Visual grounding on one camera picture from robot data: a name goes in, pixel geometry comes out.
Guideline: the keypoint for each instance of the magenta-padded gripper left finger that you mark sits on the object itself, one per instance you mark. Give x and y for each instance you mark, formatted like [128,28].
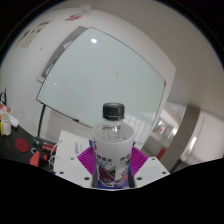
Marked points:
[85,161]

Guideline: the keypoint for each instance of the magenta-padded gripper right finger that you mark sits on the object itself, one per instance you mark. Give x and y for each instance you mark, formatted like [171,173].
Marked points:
[139,161]

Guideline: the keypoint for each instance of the clear black-capped drink bottle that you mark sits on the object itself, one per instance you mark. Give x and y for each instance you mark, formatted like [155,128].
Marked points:
[112,156]

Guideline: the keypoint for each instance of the blue and white cardboard box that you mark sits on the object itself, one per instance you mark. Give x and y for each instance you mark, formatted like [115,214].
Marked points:
[68,146]

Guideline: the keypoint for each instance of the red and black handheld tool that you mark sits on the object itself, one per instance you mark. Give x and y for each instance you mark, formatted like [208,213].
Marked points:
[43,144]

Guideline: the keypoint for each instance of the flat round red coaster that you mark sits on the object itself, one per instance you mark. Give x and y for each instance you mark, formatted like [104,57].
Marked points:
[22,145]

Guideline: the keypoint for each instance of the large whiteboard on stand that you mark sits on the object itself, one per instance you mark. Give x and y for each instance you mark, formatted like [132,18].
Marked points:
[100,83]

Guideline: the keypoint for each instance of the grey wall bulletin board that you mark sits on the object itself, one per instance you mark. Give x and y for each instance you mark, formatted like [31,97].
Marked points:
[55,58]

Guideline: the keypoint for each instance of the large white wall poster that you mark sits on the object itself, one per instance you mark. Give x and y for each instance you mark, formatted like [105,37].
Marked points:
[29,36]

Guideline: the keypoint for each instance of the red wall sign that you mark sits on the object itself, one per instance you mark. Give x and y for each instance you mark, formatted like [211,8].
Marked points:
[71,17]

